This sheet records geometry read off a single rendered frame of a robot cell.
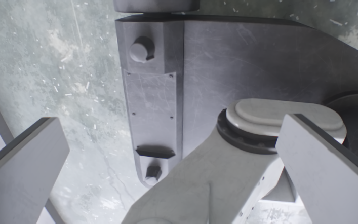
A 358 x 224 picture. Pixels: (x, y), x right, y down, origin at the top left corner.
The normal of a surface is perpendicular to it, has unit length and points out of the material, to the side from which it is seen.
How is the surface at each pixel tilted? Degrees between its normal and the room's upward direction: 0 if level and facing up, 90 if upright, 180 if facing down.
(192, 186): 115
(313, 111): 90
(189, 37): 0
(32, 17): 0
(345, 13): 0
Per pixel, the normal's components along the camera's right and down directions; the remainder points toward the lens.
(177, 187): 0.07, -0.99
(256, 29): -0.17, 0.51
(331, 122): 0.00, -0.86
